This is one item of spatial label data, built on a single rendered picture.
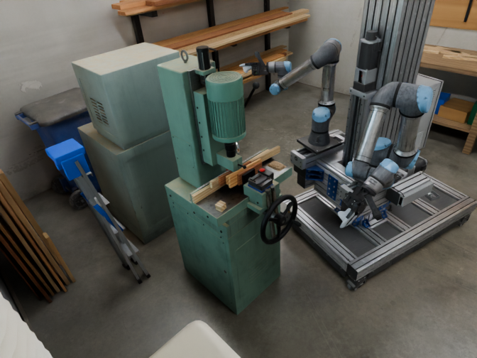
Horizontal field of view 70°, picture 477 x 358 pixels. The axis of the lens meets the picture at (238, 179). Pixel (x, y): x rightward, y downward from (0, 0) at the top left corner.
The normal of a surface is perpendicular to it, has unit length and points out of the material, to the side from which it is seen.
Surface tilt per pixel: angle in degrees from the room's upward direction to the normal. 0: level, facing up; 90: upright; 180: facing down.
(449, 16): 90
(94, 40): 90
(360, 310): 0
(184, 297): 0
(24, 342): 41
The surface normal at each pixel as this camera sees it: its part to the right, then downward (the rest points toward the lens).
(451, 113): -0.79, 0.40
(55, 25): 0.70, 0.38
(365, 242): -0.07, -0.81
